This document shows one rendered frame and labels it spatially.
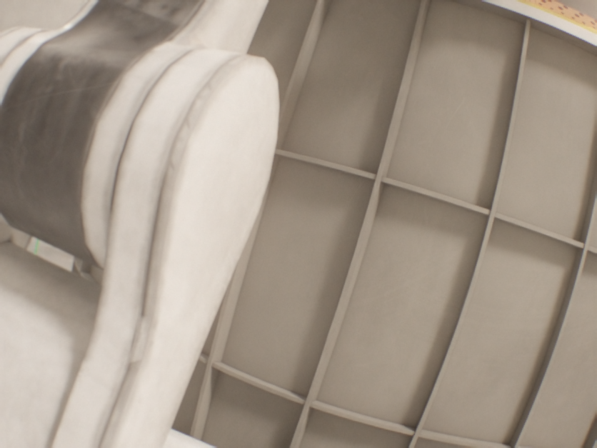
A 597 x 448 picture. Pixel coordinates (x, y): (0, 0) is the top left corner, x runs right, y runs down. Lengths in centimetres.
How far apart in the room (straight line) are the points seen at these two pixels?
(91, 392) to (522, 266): 85
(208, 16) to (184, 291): 18
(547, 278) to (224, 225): 79
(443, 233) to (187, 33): 74
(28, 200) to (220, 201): 13
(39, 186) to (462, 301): 82
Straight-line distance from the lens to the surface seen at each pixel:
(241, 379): 117
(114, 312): 37
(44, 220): 41
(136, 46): 42
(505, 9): 114
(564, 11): 123
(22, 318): 44
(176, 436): 90
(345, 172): 112
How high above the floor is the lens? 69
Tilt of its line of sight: level
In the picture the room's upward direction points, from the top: 17 degrees clockwise
